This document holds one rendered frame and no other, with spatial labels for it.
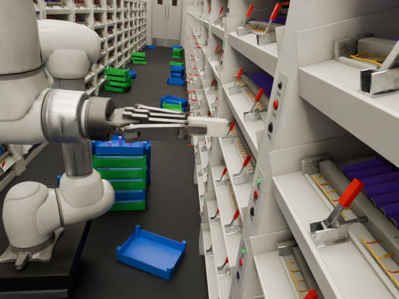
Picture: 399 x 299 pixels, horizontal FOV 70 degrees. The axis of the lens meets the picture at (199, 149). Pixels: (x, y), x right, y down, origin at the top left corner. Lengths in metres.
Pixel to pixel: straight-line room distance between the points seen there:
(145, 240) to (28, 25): 1.38
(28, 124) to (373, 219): 0.50
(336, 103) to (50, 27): 0.88
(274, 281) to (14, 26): 0.58
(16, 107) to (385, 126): 0.47
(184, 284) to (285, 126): 1.15
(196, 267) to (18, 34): 1.34
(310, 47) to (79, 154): 0.90
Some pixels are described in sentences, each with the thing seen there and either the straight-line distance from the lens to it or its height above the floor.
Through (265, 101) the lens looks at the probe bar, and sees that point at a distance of 0.82.
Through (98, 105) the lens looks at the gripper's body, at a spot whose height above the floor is 1.03.
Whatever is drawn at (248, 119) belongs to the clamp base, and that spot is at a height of 0.94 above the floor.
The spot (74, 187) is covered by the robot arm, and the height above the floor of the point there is 0.55.
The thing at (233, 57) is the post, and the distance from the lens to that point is 1.15.
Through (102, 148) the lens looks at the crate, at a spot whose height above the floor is 0.44.
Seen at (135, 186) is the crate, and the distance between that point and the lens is 1.80.
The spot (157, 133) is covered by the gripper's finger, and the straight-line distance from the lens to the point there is 0.46.
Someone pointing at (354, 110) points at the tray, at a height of 1.11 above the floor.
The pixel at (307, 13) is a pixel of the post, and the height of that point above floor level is 1.20.
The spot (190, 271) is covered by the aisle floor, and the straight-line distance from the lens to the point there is 1.57.
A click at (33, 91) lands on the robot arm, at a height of 1.05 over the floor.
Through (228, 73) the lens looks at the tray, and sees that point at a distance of 1.16.
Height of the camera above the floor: 1.18
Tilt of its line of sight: 26 degrees down
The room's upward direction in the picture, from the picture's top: 6 degrees clockwise
